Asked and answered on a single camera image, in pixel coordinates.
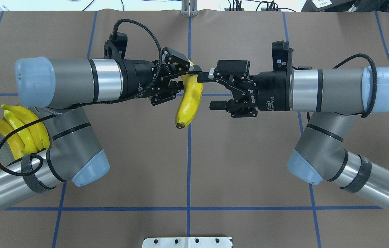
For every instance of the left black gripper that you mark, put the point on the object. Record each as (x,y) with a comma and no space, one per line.
(138,78)

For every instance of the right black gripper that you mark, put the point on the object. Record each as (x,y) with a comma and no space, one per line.
(273,91)

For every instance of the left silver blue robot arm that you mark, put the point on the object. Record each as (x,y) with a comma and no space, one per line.
(57,142)

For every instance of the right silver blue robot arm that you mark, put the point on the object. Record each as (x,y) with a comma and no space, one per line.
(335,97)

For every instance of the brown paper table mat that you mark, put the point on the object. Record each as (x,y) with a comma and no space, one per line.
(220,176)

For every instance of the black box with white label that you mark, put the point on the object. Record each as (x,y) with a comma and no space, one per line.
(329,6)

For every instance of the aluminium frame post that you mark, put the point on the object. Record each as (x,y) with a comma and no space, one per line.
(189,8)

